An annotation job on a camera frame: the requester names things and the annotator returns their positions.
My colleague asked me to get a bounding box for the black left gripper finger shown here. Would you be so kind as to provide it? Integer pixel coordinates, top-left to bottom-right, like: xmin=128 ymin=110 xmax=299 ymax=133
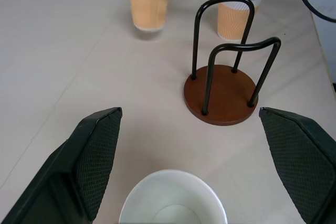
xmin=258 ymin=106 xmax=336 ymax=224
xmin=0 ymin=106 xmax=123 ymax=224

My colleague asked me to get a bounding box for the orange white paper cup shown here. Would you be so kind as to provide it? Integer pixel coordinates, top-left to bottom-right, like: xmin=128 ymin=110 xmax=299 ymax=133
xmin=118 ymin=169 xmax=228 ymax=224
xmin=124 ymin=0 xmax=169 ymax=33
xmin=217 ymin=0 xmax=267 ymax=42

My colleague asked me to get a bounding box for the wire cup holder wooden base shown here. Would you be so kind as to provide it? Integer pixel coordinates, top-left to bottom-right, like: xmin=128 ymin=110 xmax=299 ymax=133
xmin=184 ymin=0 xmax=282 ymax=126

